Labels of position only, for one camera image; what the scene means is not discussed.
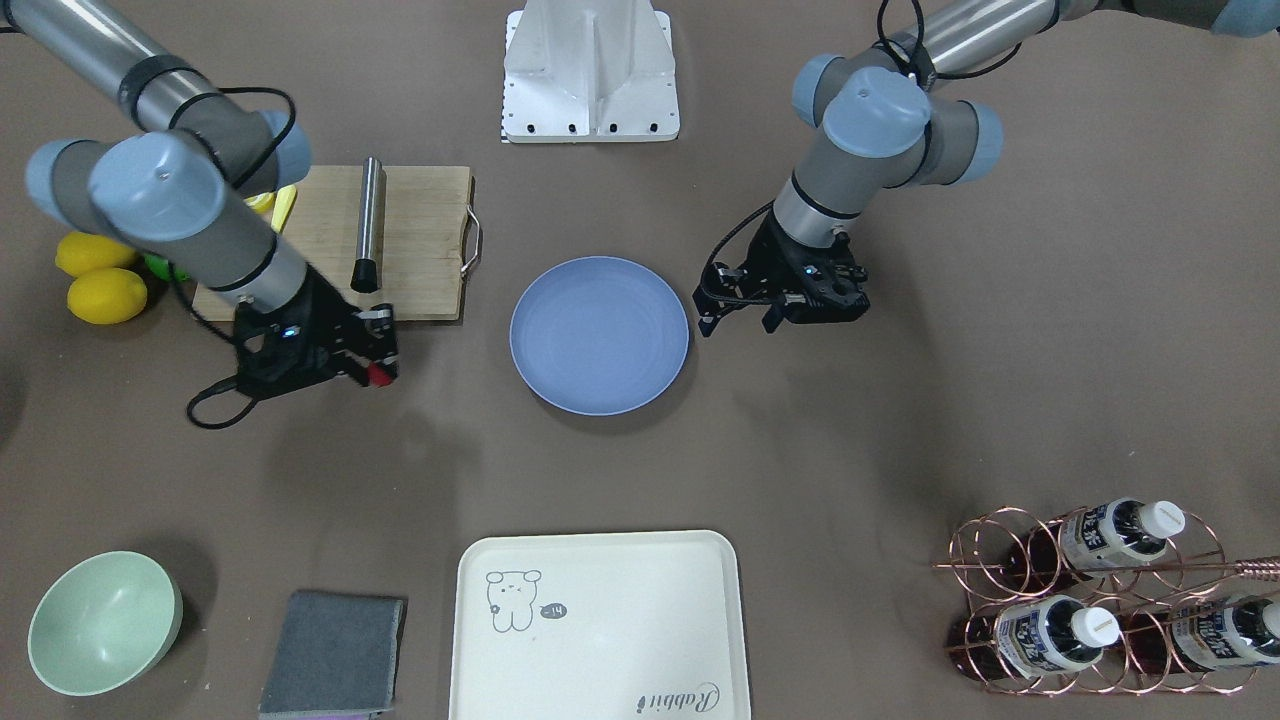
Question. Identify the yellow plastic knife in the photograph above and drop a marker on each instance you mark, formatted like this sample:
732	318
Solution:
282	207

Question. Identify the grey folded cloth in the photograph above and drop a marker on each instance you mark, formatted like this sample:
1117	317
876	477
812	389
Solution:
336	657

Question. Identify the red strawberry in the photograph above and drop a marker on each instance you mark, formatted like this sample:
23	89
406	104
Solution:
377	375

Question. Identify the light green bowl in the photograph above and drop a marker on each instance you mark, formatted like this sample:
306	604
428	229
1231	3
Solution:
105	622

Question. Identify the copper wire bottle rack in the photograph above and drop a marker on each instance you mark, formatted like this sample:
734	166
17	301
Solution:
998	558

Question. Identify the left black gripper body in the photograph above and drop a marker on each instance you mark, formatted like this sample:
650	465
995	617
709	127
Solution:
771	253

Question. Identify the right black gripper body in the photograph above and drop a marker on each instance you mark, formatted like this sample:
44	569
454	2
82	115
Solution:
327	318

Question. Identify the lower drink bottle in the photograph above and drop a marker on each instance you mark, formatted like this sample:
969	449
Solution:
1030	640
1239	631

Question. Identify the upper lemon slice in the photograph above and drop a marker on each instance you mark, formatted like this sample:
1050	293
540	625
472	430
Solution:
263	204

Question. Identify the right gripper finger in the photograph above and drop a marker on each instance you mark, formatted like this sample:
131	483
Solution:
356	372
378	318

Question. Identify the cream rabbit tray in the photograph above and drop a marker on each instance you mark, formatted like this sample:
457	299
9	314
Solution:
637	625

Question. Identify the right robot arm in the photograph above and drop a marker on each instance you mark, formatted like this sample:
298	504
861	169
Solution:
179	188

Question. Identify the steel cylinder muddler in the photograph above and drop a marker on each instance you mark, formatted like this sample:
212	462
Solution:
366	273

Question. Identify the green lime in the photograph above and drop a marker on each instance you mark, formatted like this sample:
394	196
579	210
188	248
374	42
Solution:
165	271

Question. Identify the upper drink bottle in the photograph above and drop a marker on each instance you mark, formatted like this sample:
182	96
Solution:
1124	533

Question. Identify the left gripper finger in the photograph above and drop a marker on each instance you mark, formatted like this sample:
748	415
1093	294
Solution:
779	312
712	307

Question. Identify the blue plate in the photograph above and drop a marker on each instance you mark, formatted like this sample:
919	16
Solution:
599	336

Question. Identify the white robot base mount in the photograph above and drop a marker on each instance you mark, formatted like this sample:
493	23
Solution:
589	72

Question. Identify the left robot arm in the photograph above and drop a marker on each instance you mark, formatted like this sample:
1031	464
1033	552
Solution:
878	126

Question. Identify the yellow lemon near bowl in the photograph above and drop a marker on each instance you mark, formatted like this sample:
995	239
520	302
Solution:
79	253

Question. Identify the wooden cutting board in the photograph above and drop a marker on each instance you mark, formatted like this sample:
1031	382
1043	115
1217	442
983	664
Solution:
422	243

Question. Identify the drink bottle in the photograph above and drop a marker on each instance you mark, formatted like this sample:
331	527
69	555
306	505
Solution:
1124	533
1239	631
1030	640

